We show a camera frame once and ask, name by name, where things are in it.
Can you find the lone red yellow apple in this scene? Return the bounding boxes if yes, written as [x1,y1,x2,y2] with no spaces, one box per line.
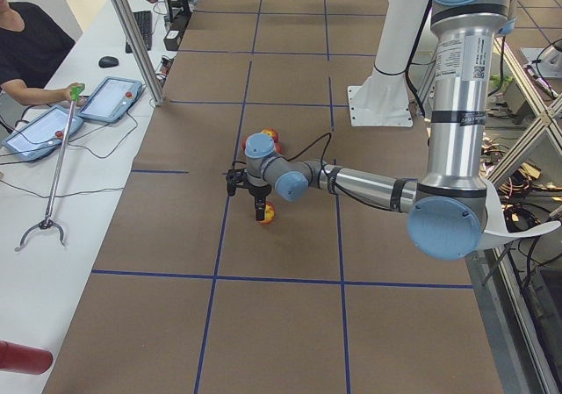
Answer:
[259,202,276,225]

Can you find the red yellow apple back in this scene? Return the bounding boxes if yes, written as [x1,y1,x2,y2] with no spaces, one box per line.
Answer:
[261,128,279,142]

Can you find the blue teach pendant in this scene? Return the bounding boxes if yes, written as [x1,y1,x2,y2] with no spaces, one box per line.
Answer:
[2,106,68,161]
[77,76,142,124]

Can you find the blue teach pendant near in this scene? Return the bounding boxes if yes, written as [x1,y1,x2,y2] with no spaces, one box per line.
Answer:
[2,106,68,161]

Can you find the blue teach pendant far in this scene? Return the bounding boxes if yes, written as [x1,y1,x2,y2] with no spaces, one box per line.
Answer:
[77,76,142,124]

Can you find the black keyboard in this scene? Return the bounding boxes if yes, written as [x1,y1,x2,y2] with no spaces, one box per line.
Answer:
[133,11,153,51]

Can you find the aluminium frame post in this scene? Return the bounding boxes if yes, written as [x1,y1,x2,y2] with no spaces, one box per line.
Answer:
[111,0,164,106]

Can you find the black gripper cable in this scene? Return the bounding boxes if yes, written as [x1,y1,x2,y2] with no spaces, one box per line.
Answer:
[287,131,339,193]

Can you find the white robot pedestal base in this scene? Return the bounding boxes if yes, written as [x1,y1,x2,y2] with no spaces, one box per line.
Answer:
[348,0,431,127]

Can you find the person in black shirt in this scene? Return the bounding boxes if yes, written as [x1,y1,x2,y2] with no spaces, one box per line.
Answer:
[1,0,77,105]

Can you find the black computer mouse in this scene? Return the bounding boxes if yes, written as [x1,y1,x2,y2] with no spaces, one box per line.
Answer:
[98,56,119,68]

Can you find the person's hand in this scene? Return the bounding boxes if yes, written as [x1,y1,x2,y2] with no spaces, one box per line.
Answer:
[60,82,88,107]

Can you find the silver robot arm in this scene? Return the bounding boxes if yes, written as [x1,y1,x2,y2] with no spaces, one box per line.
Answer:
[227,0,515,260]

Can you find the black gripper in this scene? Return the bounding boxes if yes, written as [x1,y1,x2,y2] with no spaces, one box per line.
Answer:
[247,178,271,221]

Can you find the red cylinder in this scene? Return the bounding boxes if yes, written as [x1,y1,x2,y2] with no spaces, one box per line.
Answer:
[1,340,53,375]

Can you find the metal reacher grabber tool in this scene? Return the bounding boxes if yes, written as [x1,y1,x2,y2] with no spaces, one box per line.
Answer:
[14,83,85,254]

